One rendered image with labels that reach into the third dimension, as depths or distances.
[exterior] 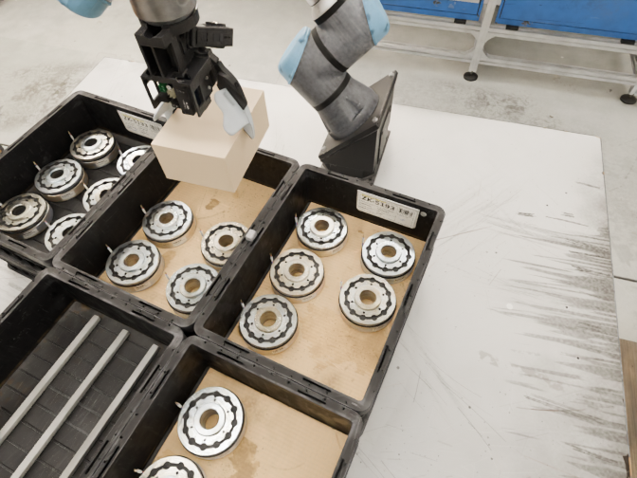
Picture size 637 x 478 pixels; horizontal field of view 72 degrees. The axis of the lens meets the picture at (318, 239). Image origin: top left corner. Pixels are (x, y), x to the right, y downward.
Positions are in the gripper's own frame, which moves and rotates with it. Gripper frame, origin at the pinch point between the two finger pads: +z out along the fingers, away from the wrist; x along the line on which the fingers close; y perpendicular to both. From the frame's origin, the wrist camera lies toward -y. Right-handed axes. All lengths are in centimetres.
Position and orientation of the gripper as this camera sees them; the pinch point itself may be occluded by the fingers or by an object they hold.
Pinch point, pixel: (212, 127)
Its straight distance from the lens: 74.1
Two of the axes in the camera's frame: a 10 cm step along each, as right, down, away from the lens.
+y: -2.8, 8.0, -5.3
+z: 0.3, 5.6, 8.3
